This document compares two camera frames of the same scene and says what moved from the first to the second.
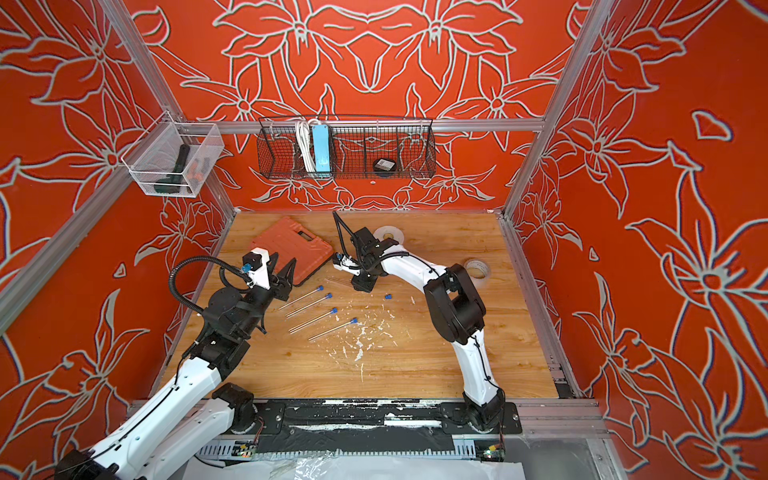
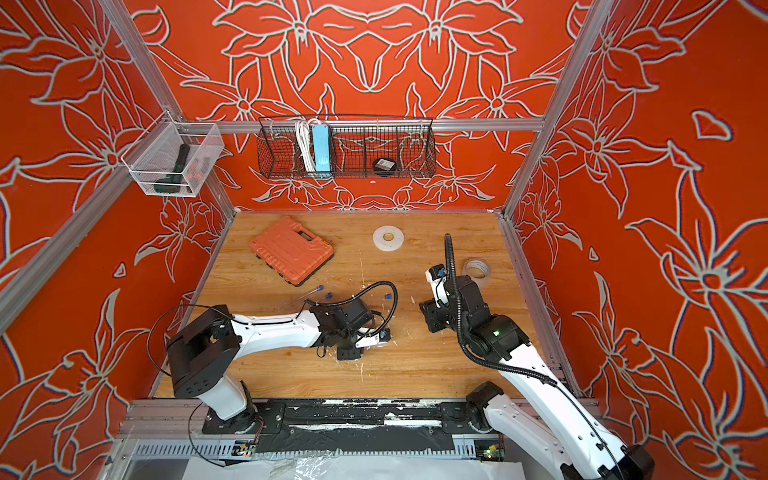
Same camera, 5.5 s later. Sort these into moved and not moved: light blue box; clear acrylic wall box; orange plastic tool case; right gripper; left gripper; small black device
Moved: left gripper; right gripper
Not moved: small black device; orange plastic tool case; clear acrylic wall box; light blue box
